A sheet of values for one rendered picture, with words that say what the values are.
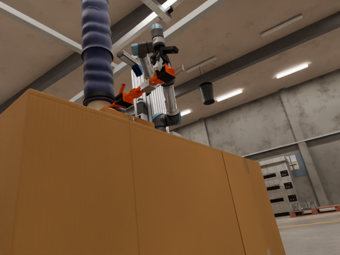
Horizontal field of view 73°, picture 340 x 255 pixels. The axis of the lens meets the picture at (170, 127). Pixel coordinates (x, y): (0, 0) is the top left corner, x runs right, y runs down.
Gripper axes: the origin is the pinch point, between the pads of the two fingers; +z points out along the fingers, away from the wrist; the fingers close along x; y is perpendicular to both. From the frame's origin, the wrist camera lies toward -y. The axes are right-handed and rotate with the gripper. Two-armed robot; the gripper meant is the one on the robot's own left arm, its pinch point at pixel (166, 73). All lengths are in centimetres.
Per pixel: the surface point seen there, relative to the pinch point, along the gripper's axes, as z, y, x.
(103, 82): -19, 51, 3
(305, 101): -343, -4, -1079
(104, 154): 65, -31, 66
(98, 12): -85, 52, 5
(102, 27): -70, 51, 3
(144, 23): -202, 104, -115
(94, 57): -41, 55, 7
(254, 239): 85, -30, 9
